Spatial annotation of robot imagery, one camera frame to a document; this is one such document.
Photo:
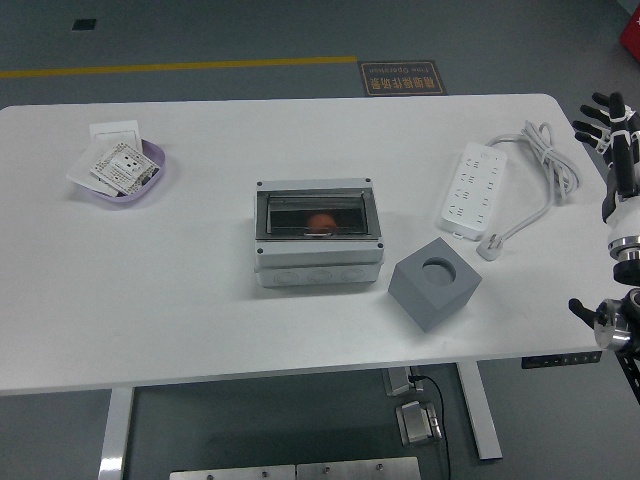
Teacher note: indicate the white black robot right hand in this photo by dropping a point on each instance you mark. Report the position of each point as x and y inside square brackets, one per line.
[625, 165]

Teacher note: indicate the orange cylinder object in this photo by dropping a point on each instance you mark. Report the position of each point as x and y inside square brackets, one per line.
[321, 222]

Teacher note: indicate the grey junction box with lid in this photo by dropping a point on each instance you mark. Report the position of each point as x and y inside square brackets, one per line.
[315, 260]

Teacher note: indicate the red object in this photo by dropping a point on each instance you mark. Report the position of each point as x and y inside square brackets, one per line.
[632, 35]

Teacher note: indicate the grey cube holder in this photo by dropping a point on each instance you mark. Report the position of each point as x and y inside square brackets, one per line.
[425, 295]

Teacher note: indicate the grey under-table control box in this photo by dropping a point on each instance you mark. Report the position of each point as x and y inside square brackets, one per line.
[397, 382]

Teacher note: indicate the silver metal box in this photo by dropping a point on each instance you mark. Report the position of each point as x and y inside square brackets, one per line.
[417, 422]

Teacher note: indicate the white power strip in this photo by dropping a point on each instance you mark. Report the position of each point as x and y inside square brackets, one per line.
[472, 190]

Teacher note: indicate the black table control panel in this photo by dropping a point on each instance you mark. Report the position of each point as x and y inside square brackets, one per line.
[560, 360]

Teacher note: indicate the black orange floor sign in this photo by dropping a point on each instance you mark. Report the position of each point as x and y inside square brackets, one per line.
[400, 80]

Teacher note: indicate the white table leg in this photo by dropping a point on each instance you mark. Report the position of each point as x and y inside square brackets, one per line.
[480, 415]
[116, 435]

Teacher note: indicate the grey metal plate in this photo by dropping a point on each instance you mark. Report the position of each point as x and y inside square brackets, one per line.
[357, 470]
[230, 474]

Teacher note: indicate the yellow floor tape line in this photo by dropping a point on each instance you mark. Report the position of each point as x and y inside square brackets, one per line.
[175, 66]

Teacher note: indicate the purple plastic tray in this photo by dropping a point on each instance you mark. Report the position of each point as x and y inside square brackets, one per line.
[157, 157]

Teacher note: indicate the white socket panel printed wrap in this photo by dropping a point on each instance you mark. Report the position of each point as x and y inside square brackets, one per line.
[125, 167]

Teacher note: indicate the plain white flat panel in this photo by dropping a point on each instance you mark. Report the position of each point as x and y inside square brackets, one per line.
[80, 170]

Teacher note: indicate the dark square floor hatch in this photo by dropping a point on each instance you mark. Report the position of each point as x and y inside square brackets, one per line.
[83, 24]

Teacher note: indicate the white wall switch plate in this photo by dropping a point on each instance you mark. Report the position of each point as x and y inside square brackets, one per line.
[115, 132]

